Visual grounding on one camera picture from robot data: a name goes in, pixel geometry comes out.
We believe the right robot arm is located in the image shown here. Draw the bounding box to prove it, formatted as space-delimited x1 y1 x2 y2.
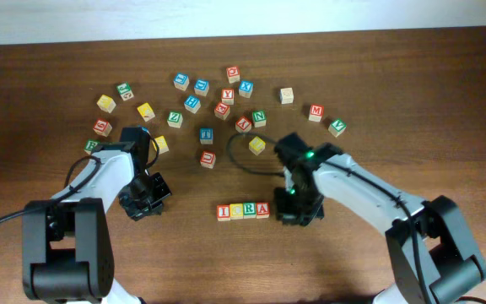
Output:
274 133 486 303

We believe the green J block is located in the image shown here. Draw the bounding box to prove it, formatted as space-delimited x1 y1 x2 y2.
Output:
116 82 134 101

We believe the yellow S block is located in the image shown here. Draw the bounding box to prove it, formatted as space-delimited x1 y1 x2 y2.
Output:
154 136 169 154

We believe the red Q block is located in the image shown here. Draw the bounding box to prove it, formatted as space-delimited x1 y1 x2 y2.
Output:
226 66 240 84

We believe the yellow block middle left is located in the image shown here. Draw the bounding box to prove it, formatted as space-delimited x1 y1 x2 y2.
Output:
137 103 155 122

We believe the red Y block upper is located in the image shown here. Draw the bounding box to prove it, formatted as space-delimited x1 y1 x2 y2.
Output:
221 88 235 105

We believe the blue D block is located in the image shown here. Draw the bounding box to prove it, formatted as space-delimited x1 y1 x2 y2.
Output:
194 79 210 96

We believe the red M block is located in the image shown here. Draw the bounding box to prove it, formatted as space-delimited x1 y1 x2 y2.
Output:
309 105 324 122

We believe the red U block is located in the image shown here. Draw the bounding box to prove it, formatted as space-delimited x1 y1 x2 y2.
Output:
200 151 216 169

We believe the yellow block upper left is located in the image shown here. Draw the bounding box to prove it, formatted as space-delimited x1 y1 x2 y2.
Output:
96 95 116 113

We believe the blue L block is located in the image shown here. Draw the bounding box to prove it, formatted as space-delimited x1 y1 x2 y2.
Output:
173 73 190 91

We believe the plain wooden block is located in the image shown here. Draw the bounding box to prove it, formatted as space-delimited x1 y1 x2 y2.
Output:
279 88 294 105

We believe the red E block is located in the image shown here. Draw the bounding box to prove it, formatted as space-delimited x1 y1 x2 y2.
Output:
213 102 230 121

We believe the blue H block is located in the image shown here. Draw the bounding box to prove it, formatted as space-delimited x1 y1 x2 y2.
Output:
184 95 201 114

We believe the red 6 block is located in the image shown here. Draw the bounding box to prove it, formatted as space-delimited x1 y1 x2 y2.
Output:
93 119 112 137

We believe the red y block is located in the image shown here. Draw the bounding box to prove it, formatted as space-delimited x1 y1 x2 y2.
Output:
235 117 252 133
221 88 235 105

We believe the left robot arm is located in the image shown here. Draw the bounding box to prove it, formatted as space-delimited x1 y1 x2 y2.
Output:
22 127 171 303

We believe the yellow block centre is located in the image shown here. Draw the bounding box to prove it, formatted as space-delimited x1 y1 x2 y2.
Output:
248 136 266 155

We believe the blue X block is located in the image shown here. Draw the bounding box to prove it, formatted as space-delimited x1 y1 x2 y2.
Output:
239 80 254 98

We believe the green V block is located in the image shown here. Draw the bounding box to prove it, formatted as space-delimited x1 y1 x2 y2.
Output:
328 119 347 138

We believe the green R block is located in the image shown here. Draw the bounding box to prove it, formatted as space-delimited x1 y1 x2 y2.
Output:
243 202 257 219

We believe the blue T block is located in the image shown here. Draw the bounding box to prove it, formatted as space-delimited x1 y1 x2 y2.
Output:
199 128 213 144

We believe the green N block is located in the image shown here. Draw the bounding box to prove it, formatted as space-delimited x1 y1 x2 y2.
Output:
252 111 267 128

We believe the red A block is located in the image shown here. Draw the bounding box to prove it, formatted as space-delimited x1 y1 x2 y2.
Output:
256 202 270 219

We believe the green Z block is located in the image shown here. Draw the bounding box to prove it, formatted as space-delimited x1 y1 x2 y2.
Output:
167 111 183 128

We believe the red Y block lower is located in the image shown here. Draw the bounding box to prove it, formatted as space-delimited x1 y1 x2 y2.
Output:
235 117 252 133

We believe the red I block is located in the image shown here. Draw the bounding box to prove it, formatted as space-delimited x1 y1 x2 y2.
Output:
216 205 231 221

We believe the yellow C block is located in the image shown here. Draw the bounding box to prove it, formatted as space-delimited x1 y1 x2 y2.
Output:
229 204 244 220

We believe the green B block far left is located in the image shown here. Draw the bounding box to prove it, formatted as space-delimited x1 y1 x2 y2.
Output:
84 139 100 155

